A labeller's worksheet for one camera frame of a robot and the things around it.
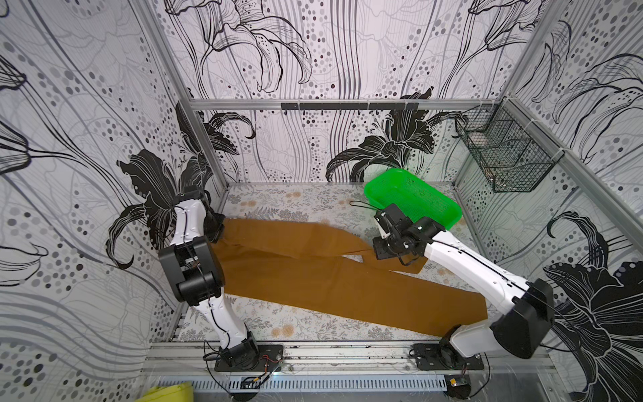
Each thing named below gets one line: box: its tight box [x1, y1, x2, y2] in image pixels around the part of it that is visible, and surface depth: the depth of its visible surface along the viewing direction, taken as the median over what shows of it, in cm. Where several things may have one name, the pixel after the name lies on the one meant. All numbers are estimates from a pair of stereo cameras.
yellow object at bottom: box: [134, 381, 195, 402], surface depth 63 cm
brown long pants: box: [215, 218, 490, 337], surface depth 91 cm
